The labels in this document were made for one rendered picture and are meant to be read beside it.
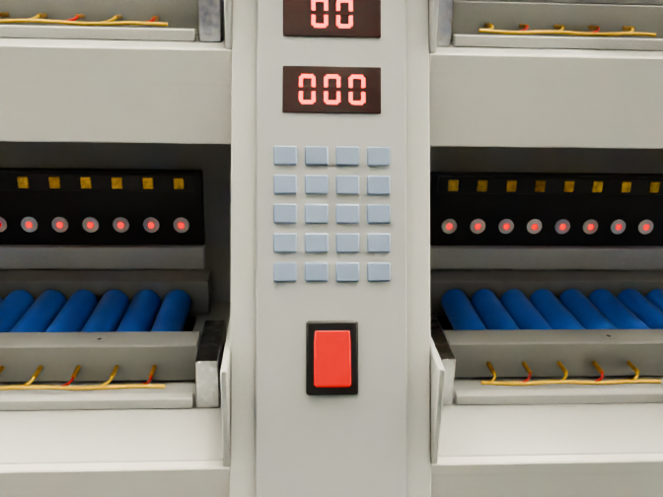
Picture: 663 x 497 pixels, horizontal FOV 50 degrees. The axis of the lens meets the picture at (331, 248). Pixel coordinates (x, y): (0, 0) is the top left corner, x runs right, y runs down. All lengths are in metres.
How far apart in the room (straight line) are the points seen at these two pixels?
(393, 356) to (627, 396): 0.15
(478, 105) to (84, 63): 0.19
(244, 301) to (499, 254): 0.24
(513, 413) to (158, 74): 0.25
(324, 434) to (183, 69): 0.18
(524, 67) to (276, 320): 0.17
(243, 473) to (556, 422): 0.16
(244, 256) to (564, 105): 0.17
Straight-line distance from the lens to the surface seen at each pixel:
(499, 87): 0.37
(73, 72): 0.36
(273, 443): 0.34
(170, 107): 0.36
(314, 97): 0.34
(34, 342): 0.42
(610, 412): 0.42
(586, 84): 0.38
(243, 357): 0.34
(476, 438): 0.37
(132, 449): 0.37
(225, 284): 0.54
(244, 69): 0.35
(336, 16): 0.35
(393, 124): 0.34
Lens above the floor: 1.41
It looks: 2 degrees up
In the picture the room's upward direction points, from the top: straight up
